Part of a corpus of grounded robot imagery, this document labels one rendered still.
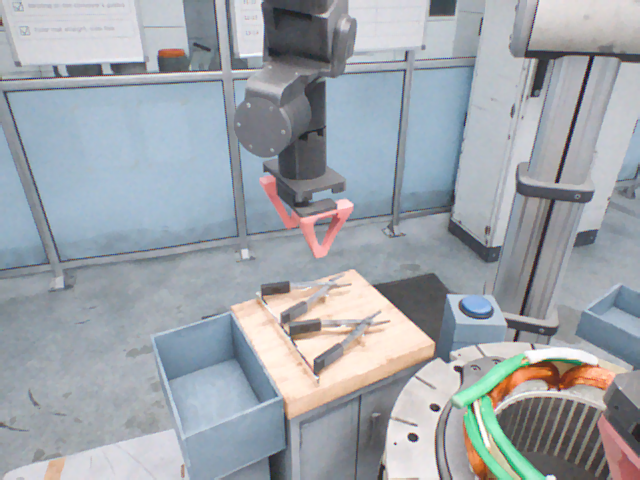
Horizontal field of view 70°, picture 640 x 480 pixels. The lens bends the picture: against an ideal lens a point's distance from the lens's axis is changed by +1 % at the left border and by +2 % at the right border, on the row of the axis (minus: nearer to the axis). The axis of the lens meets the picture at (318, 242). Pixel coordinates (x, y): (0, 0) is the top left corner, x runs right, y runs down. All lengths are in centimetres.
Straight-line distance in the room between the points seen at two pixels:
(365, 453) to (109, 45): 207
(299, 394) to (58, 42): 210
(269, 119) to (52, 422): 182
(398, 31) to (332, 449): 229
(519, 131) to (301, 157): 214
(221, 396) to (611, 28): 68
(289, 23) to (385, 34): 215
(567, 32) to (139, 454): 88
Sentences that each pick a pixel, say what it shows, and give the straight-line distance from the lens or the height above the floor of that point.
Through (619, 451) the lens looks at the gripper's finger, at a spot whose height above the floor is 127.
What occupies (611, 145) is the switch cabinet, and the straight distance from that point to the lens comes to 307.
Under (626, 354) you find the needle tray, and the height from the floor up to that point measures 103.
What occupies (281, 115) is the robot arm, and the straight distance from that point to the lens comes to 42.
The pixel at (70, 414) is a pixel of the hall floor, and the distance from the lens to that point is 212.
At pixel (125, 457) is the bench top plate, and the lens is 88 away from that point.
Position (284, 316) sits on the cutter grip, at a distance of 57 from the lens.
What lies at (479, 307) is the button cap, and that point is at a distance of 70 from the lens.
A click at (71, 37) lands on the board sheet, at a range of 241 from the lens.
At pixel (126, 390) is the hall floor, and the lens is 212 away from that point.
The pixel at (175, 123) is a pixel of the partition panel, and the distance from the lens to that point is 249.
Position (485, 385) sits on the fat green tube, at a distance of 43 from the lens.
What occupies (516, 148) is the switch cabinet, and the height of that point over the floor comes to 70.
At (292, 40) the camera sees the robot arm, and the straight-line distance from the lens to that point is 48.
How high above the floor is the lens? 145
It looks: 30 degrees down
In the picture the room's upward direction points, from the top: straight up
